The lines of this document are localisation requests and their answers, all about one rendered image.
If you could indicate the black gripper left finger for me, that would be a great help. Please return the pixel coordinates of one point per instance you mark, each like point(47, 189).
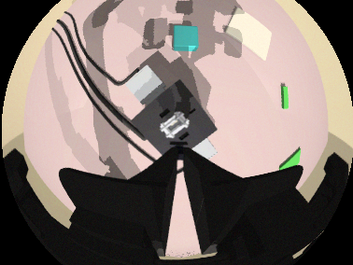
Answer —
point(146, 198)

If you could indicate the teal cube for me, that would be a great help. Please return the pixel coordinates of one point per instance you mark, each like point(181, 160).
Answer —
point(186, 38)

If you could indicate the green flat rectangular block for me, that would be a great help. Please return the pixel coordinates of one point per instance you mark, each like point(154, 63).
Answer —
point(293, 160)

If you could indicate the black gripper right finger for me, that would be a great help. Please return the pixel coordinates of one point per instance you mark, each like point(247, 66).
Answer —
point(219, 198)

